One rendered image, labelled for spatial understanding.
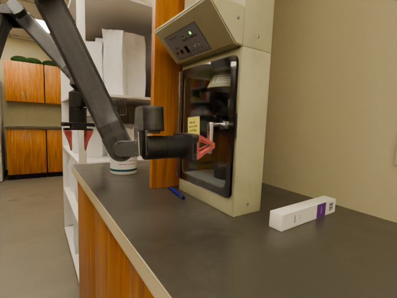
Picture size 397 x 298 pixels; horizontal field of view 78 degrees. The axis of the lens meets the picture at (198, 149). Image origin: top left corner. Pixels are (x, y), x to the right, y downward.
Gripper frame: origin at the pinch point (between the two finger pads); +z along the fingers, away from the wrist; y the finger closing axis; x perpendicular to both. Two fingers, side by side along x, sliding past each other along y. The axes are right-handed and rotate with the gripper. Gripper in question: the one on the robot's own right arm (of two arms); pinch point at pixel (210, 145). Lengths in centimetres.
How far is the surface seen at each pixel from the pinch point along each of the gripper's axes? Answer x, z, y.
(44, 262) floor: 114, -39, 172
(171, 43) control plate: -31.8, -2.0, 20.8
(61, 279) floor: 114, -29, 141
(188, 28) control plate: -32.9, -3.1, 8.5
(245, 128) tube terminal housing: -5.0, 8.1, -5.3
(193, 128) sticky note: -3.9, 4.2, 15.6
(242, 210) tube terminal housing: 19.0, 8.7, -5.3
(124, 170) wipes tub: 18, -6, 59
